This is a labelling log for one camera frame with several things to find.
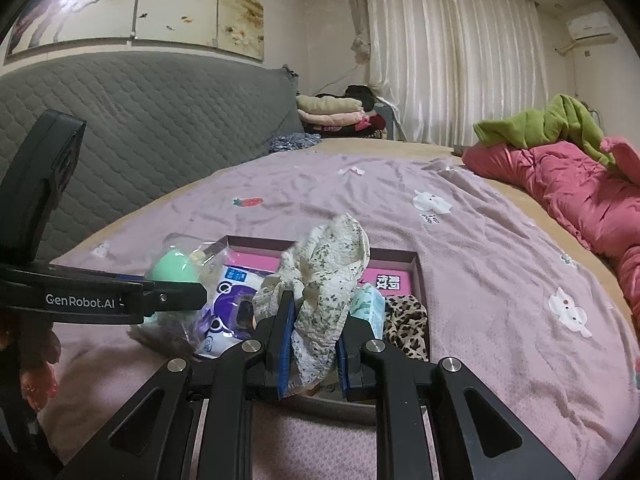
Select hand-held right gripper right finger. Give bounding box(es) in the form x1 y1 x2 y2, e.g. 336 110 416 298
337 312 576 480

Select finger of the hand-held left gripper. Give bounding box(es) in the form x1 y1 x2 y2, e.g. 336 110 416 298
124 280 208 324

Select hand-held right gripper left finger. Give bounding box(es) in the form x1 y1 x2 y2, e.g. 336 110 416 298
55 290 298 480

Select green round soft toy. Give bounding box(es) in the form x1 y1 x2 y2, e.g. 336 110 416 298
145 249 201 311

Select clear plastic bag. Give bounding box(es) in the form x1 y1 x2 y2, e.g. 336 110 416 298
130 232 236 358

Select white and blue tissue packet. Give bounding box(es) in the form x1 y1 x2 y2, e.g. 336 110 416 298
192 265 278 361

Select small green tissue pack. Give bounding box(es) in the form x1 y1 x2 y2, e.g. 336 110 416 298
350 282 387 341

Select leopard print cloth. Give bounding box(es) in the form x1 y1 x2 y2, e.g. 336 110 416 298
382 294 431 363

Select white floral cloth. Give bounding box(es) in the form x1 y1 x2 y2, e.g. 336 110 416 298
252 214 372 390

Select shallow purple cardboard box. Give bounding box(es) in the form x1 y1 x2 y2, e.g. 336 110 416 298
220 234 431 361

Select person's left hand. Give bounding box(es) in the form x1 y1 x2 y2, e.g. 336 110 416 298
0 311 63 412

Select pink and blue book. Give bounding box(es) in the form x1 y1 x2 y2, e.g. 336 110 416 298
235 252 416 296

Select grey quilted headboard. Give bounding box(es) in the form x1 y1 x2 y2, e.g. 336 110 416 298
0 50 303 266

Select blue patterned cloth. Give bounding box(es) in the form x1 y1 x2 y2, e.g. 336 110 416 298
270 132 321 155

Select pink folded garment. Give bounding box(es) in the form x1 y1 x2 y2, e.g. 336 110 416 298
300 110 371 129

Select dark red folded garment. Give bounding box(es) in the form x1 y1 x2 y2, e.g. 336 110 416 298
310 115 388 139

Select beige folded garment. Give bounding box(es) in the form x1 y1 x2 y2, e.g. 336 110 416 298
296 95 363 113

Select black folded garment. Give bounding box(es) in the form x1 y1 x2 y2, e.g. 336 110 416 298
345 85 377 111

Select pink quilt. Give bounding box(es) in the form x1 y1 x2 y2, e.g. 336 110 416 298
462 135 640 331

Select green cloth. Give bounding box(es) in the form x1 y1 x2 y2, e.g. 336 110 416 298
472 94 618 171

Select white pleated curtain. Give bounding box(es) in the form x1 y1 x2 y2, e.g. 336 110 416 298
362 0 541 146

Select white air conditioner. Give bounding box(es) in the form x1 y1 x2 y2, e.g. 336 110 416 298
567 12 616 43

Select floral wall painting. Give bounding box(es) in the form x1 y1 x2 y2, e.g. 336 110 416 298
2 0 266 63

